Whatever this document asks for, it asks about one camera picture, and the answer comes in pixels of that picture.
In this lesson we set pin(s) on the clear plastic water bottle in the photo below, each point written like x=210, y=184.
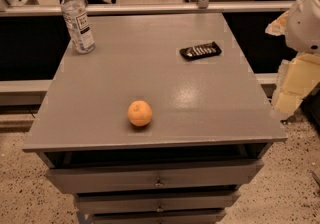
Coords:
x=76, y=19

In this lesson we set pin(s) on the orange fruit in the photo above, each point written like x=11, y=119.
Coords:
x=139, y=113

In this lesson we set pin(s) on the grey drawer cabinet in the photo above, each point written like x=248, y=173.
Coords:
x=210, y=109

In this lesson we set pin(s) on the black rxbar chocolate wrapper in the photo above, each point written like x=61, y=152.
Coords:
x=200, y=51

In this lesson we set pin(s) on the grey top drawer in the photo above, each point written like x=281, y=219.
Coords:
x=158, y=176

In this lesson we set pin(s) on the grey drawer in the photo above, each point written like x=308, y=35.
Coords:
x=206, y=216
x=158, y=176
x=158, y=202

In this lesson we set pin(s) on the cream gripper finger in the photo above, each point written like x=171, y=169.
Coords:
x=295, y=80
x=278, y=26

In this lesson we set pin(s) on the grey middle drawer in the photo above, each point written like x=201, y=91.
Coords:
x=158, y=202

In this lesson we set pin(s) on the grey bottom drawer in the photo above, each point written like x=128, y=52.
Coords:
x=206, y=216

